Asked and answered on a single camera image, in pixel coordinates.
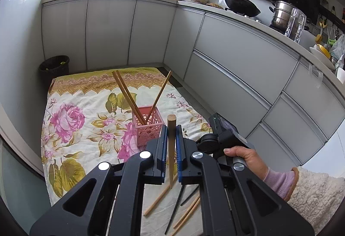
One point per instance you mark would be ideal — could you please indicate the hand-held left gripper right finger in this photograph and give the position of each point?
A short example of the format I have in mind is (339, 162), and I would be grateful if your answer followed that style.
(179, 149)

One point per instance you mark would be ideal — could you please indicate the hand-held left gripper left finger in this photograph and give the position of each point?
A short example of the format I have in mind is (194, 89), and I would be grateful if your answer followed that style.
(165, 144)

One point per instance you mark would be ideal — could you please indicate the wooden chopstick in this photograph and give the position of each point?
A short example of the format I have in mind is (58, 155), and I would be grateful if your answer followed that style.
(190, 218)
(159, 95)
(156, 202)
(187, 211)
(171, 128)
(128, 90)
(123, 90)

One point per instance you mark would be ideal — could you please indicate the pink perforated utensil holder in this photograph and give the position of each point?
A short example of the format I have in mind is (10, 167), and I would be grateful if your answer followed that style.
(151, 128)

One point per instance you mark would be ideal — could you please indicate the black chopstick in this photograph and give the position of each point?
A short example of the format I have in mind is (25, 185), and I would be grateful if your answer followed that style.
(190, 196)
(175, 209)

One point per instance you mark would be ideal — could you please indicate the person's right forearm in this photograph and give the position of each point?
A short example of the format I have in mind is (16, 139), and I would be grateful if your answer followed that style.
(310, 192)

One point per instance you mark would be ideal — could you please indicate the hanging kitchen utensils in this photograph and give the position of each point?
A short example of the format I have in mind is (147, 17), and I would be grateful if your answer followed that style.
(327, 33)

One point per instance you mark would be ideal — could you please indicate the person's right hand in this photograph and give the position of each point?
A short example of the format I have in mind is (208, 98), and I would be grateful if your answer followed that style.
(250, 157)

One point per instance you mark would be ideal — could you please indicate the white kitchen cabinet unit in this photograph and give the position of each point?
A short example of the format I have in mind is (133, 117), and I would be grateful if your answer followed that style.
(242, 50)

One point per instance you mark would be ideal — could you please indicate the floral printed cloth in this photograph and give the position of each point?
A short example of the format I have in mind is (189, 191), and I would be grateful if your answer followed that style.
(80, 144)

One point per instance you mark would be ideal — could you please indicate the clear tape strip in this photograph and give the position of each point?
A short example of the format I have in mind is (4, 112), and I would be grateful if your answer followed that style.
(315, 71)

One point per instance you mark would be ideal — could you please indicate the white plate with yellow bowl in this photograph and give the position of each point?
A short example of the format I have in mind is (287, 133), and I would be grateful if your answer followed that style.
(322, 60)

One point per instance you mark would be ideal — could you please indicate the clear glass pitcher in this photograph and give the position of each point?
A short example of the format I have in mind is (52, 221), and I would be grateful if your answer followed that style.
(295, 25)

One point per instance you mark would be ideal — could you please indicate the yellow bowl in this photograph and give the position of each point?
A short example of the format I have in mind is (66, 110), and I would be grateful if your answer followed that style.
(323, 50)

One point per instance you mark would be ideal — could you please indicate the steel steamer pot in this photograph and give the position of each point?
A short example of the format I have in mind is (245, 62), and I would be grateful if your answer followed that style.
(281, 13)

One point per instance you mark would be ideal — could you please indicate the dark woven trash bin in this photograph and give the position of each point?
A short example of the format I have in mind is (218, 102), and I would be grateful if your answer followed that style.
(54, 68)

